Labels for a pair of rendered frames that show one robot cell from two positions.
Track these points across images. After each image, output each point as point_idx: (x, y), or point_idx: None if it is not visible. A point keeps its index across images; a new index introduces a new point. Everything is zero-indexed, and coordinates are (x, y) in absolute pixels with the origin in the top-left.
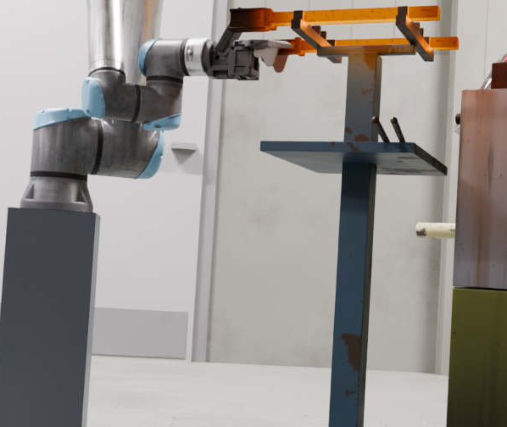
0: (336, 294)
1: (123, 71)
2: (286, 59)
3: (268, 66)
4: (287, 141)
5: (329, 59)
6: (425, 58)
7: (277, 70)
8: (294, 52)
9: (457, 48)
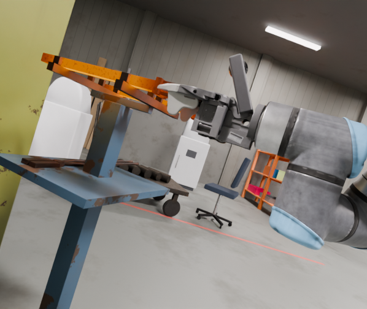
0: (81, 268)
1: (353, 183)
2: (169, 97)
3: (184, 121)
4: (156, 183)
5: (130, 94)
6: (59, 74)
7: (173, 113)
8: (164, 96)
9: (44, 62)
